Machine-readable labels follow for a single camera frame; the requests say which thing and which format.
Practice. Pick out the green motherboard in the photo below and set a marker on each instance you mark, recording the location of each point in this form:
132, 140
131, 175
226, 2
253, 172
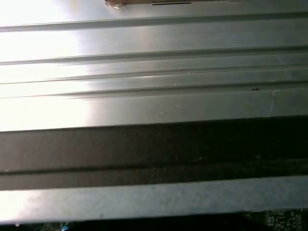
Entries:
284, 221

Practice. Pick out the black PC case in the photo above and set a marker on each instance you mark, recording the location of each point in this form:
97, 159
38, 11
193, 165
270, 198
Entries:
144, 149

